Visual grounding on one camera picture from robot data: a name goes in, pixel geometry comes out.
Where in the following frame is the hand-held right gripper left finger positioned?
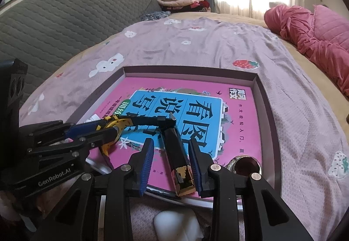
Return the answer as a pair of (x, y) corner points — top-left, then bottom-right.
(30, 137), (154, 241)

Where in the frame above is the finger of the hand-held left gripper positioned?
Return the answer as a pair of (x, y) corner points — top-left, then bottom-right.
(19, 120), (109, 143)
(26, 128), (120, 169)

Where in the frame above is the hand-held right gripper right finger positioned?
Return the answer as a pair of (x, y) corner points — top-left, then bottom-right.
(189, 139), (314, 241)

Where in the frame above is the yellow and black wristwatch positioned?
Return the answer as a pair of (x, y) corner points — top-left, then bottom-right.
(90, 113), (178, 158)

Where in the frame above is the black and gold lipstick tube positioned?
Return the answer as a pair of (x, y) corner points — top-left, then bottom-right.
(162, 127), (197, 197)

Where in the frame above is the white plastic bottle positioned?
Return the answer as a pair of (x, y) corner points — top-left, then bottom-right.
(153, 210), (205, 241)

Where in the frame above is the dark purple shallow box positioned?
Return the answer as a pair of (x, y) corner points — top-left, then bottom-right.
(18, 65), (282, 211)

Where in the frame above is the pink and blue book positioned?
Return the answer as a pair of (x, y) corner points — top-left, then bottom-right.
(82, 76), (263, 195)

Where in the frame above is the grey quilted headboard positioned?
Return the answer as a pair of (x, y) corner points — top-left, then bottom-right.
(0, 0), (163, 97)

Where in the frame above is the purple printed blanket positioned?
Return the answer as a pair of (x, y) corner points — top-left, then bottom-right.
(19, 16), (349, 241)

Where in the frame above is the dark patterned cloth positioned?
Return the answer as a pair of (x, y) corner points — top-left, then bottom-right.
(140, 11), (171, 21)

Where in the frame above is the pile of folded clothes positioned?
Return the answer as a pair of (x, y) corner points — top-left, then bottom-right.
(155, 0), (216, 13)

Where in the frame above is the pink quilted duvet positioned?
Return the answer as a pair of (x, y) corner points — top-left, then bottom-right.
(264, 5), (349, 94)

